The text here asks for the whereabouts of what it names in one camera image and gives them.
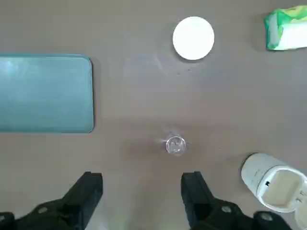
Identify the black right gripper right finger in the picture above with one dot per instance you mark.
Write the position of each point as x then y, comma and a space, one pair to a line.
199, 203

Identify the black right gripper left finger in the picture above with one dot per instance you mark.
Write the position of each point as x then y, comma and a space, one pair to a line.
79, 203

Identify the clear glass measuring cup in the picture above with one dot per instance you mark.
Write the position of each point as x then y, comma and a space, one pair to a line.
176, 145

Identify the white bowl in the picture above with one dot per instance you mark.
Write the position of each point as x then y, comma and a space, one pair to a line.
193, 38

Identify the cream mini trash bin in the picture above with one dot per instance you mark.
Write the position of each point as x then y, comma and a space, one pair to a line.
256, 172

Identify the grey rectangular tray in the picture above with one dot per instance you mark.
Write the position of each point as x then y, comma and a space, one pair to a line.
45, 93

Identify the green tissue pack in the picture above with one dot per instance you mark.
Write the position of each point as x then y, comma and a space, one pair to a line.
292, 33

